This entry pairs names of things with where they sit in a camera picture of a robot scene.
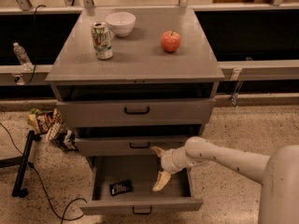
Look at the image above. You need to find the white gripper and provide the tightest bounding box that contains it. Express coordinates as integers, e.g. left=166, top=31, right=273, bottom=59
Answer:
left=151, top=146, right=188, bottom=191

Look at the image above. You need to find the black rxbar chocolate bar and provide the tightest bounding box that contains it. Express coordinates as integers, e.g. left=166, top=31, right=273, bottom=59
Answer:
left=109, top=180, right=133, bottom=196

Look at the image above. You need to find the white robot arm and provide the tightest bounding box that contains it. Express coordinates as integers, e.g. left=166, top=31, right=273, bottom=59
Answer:
left=152, top=136, right=299, bottom=224

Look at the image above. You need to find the bottom grey drawer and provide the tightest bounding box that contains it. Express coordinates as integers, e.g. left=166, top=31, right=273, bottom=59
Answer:
left=80, top=155, right=203, bottom=216

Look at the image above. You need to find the grey drawer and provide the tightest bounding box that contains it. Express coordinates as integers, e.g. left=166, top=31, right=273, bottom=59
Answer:
left=75, top=135, right=188, bottom=157
left=57, top=99, right=214, bottom=128
left=80, top=155, right=203, bottom=216

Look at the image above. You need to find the middle grey drawer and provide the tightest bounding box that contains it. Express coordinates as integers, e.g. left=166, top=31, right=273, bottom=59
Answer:
left=75, top=135, right=188, bottom=157

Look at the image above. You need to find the top grey drawer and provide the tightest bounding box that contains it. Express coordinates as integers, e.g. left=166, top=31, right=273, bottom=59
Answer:
left=57, top=99, right=214, bottom=128

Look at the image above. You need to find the grey drawer cabinet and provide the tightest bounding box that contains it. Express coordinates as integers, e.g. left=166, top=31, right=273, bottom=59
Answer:
left=45, top=7, right=225, bottom=217

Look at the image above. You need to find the dark snack package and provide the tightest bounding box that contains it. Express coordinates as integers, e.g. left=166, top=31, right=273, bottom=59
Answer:
left=57, top=130, right=77, bottom=151

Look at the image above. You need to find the checkered snack bag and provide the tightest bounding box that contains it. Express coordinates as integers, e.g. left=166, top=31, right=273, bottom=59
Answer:
left=46, top=122, right=66, bottom=141

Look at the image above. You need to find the red apple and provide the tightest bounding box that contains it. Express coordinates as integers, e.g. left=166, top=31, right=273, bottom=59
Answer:
left=160, top=31, right=181, bottom=52

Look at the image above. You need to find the brown chip bag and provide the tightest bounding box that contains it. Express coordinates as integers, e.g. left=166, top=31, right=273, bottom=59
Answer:
left=27, top=108, right=63, bottom=134

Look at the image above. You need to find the green white soda can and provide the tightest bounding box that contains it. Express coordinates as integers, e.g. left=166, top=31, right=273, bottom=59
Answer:
left=91, top=21, right=113, bottom=60

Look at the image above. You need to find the black metal stand leg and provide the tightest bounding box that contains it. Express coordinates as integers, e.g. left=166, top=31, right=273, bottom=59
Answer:
left=0, top=131, right=36, bottom=198

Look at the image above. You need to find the white bowl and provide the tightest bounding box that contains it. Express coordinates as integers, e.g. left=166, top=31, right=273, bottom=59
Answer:
left=106, top=12, right=135, bottom=36

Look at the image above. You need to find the clear plastic water bottle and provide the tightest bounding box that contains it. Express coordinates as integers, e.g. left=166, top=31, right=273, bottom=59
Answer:
left=13, top=42, right=34, bottom=71

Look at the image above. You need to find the black floor cable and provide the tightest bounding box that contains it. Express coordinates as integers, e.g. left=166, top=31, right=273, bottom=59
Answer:
left=0, top=122, right=88, bottom=224

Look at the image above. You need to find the black wall cable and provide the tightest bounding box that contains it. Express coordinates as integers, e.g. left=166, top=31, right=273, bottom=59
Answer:
left=25, top=5, right=47, bottom=86

